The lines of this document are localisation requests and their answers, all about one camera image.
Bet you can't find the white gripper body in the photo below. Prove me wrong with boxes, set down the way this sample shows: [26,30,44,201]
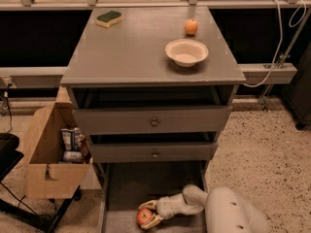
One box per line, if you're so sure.
[156,193,190,219]

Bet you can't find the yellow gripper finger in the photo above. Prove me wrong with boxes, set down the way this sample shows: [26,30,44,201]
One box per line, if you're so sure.
[138,200,157,211]
[141,214,163,229]

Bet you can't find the red apple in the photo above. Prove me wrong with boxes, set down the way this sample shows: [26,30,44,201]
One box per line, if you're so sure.
[136,208,153,225]

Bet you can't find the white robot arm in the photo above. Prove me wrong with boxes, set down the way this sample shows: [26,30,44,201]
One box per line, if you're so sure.
[136,184,269,233]

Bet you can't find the open bottom drawer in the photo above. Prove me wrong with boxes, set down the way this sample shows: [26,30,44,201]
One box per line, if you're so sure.
[98,161,207,233]

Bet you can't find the middle grey drawer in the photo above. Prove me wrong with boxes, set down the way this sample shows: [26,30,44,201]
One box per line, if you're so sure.
[89,142,218,163]

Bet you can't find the grey drawer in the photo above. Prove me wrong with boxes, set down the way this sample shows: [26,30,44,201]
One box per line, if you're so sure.
[89,142,218,163]
[72,106,231,135]

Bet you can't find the top grey drawer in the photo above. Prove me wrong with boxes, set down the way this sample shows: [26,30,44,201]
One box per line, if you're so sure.
[72,106,231,135]

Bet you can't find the grey drawer cabinet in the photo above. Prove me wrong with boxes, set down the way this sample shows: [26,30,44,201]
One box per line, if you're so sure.
[59,6,247,172]

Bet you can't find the snack packets in box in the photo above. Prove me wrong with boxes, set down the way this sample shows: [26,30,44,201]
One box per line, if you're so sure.
[61,127,90,163]

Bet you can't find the cardboard box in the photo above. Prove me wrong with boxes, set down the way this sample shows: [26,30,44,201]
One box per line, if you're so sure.
[23,87,101,199]

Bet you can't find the white paper bowl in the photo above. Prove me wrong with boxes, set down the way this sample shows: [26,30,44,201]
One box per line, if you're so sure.
[165,39,209,68]

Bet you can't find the orange fruit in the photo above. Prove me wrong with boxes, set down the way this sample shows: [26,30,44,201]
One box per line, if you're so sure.
[184,19,198,35]

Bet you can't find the green yellow sponge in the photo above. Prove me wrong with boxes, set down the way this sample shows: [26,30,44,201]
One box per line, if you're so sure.
[96,11,122,28]

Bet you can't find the black floor cable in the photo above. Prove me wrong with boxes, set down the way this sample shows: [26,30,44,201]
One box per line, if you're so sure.
[0,83,14,134]

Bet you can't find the white cable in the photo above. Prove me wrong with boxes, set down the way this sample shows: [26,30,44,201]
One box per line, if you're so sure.
[242,0,307,89]

